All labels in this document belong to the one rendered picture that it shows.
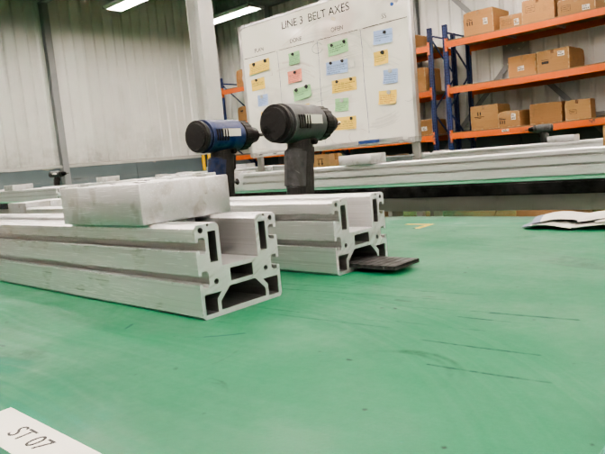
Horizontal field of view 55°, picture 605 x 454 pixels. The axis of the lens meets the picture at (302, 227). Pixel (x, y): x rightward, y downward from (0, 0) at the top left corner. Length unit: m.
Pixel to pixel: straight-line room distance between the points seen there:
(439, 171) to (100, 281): 1.73
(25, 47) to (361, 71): 10.46
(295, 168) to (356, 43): 3.13
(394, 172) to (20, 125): 11.47
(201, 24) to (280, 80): 5.13
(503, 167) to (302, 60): 2.41
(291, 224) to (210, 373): 0.33
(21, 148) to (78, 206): 12.59
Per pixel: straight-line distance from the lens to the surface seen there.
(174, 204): 0.59
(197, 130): 1.07
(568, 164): 2.09
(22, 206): 1.33
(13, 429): 0.38
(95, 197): 0.64
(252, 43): 4.65
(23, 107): 13.43
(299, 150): 0.91
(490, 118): 10.91
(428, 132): 11.41
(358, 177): 2.44
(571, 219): 0.92
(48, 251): 0.77
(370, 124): 3.92
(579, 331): 0.45
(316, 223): 0.67
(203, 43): 9.41
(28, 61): 13.66
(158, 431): 0.34
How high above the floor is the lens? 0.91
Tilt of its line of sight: 7 degrees down
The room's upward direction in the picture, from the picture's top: 5 degrees counter-clockwise
